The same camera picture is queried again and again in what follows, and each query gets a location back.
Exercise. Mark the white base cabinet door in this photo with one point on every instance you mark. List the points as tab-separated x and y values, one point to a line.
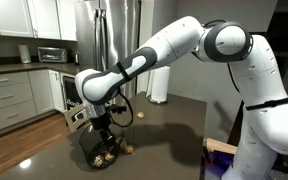
56	90
40	91

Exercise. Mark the stainless steel refrigerator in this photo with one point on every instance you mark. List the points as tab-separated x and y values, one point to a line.
87	33

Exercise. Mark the white wall cabinet door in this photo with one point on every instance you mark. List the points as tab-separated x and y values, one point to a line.
67	18
10	16
45	16

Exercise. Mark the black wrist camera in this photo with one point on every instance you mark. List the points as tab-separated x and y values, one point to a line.
117	108

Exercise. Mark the white paper towel roll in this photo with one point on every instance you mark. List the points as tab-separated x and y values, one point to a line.
159	83

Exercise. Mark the silver toaster oven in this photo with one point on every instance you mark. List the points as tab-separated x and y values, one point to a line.
52	55

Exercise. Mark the black built-in appliance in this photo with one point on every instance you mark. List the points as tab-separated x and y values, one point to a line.
71	95

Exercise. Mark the white cabinet drawer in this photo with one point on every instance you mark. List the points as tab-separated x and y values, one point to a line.
7	98
4	80
10	116

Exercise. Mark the wooden board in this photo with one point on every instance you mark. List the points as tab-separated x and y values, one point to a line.
219	145

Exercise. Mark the dark kitchen countertop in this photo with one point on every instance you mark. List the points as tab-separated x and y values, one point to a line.
34	67

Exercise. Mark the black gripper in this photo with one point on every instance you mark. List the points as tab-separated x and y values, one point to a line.
101	126

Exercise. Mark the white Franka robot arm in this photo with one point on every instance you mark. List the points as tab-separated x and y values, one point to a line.
267	100

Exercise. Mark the tan wooden chair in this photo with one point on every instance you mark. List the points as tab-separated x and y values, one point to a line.
69	124

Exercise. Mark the small golden brown ball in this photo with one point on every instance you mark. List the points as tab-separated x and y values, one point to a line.
99	161
129	149
109	156
140	115

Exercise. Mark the small dark jug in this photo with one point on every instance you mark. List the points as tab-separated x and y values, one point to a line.
76	59

